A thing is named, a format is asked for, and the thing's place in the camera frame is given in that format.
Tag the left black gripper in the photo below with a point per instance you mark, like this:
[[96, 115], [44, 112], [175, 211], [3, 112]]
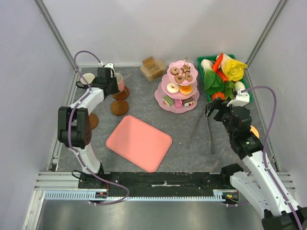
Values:
[[113, 78]]

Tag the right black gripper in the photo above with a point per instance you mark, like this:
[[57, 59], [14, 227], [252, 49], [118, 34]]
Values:
[[218, 104]]

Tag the pink mug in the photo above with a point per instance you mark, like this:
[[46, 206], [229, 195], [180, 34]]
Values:
[[120, 82]]

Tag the black mug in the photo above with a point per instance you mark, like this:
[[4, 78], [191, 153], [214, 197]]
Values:
[[85, 80]]

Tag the metal serving tongs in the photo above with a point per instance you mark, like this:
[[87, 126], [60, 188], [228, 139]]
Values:
[[208, 128]]

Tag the small orange glazed donut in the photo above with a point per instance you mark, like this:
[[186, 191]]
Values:
[[186, 90]]

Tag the green layered cake slice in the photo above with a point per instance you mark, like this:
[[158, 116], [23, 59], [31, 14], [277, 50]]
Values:
[[168, 101]]

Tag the small chocolate nut donut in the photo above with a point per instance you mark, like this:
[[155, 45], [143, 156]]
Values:
[[175, 71]]

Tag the heart shaped cookie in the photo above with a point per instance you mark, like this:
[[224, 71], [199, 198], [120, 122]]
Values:
[[179, 78]]

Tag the star shaped cookie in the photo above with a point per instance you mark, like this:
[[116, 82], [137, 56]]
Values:
[[185, 69]]

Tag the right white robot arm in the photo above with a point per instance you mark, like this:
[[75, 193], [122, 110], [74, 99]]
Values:
[[265, 191]]

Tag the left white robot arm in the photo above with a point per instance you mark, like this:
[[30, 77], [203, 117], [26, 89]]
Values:
[[74, 129]]

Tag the yellow round sponge cake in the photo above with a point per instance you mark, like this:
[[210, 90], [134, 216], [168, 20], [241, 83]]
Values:
[[254, 131]]

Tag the brown saucer upper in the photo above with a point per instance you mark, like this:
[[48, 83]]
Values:
[[122, 95]]

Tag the brown saucer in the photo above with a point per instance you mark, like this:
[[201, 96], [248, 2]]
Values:
[[94, 120], [122, 95], [119, 107]]

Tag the orange pumpkin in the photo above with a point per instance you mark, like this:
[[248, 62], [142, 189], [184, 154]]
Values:
[[220, 95]]

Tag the brown saucer middle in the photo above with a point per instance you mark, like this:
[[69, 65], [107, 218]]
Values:
[[119, 107]]

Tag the spinach leaves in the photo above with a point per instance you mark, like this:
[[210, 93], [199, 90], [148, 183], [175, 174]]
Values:
[[229, 87]]

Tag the white eggplant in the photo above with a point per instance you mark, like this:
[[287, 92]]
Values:
[[239, 86]]

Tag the brown saucer lower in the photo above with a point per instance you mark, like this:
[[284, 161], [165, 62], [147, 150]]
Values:
[[94, 120]]

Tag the green bok choy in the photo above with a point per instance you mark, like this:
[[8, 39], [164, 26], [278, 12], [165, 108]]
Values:
[[212, 81]]

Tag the cardboard box stack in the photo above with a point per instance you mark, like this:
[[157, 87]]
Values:
[[152, 68]]

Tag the chocolate cake slice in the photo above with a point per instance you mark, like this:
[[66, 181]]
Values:
[[188, 102]]

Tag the yellow napa cabbage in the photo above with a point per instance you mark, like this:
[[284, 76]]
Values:
[[232, 68]]

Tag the red chili pepper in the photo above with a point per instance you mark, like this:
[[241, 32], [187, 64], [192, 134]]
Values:
[[217, 63]]

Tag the pink layered cake slice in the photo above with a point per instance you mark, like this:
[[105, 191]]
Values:
[[178, 103]]

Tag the pink three tier stand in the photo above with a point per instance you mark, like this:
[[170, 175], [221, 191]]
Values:
[[168, 77]]

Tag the pink serving tray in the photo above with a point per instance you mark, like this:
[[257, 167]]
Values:
[[140, 143]]

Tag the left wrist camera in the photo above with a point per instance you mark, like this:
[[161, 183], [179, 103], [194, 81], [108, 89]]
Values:
[[107, 65]]

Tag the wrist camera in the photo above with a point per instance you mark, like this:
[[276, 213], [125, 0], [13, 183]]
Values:
[[107, 65], [241, 99]]

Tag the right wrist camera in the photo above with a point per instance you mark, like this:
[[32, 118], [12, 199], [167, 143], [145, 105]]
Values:
[[241, 99]]

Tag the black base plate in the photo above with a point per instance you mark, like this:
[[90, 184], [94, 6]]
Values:
[[156, 183]]

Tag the white cable duct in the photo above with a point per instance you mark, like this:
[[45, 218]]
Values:
[[97, 196]]

